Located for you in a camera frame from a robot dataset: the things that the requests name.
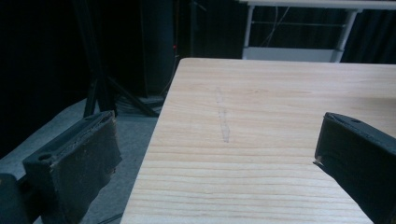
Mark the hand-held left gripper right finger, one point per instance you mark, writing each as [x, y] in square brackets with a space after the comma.
[358, 155]

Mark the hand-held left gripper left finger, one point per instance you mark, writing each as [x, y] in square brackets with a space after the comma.
[77, 161]

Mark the black tripod stand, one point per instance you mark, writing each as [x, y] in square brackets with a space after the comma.
[99, 84]

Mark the white metal frame table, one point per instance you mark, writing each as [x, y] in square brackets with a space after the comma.
[292, 53]

